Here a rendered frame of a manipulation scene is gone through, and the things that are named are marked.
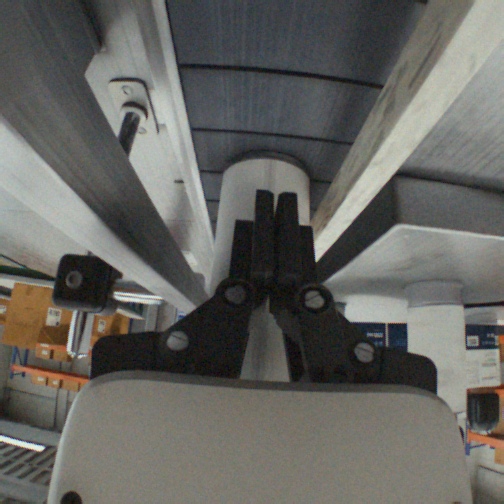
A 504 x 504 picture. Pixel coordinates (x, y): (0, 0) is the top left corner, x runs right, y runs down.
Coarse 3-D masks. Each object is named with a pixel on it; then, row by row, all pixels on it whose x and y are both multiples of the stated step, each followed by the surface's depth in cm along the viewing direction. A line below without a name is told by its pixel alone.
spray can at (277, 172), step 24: (240, 168) 16; (264, 168) 15; (288, 168) 15; (240, 192) 15; (240, 216) 15; (216, 240) 16; (216, 264) 15; (264, 312) 13; (264, 336) 13; (264, 360) 12
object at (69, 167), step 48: (0, 0) 2; (0, 48) 2; (48, 48) 2; (0, 96) 2; (48, 96) 3; (0, 144) 2; (48, 144) 3; (96, 144) 4; (48, 192) 3; (96, 192) 4; (144, 192) 6; (96, 240) 5; (144, 240) 6; (192, 288) 13
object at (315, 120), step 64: (192, 0) 8; (256, 0) 8; (320, 0) 8; (384, 0) 7; (192, 64) 11; (256, 64) 10; (320, 64) 10; (384, 64) 10; (192, 128) 14; (256, 128) 14; (320, 128) 13; (320, 192) 19
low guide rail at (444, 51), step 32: (448, 0) 5; (480, 0) 4; (416, 32) 7; (448, 32) 5; (480, 32) 5; (416, 64) 7; (448, 64) 6; (480, 64) 6; (384, 96) 9; (416, 96) 7; (448, 96) 7; (384, 128) 9; (416, 128) 8; (352, 160) 12; (384, 160) 10; (352, 192) 12; (320, 224) 17; (320, 256) 21
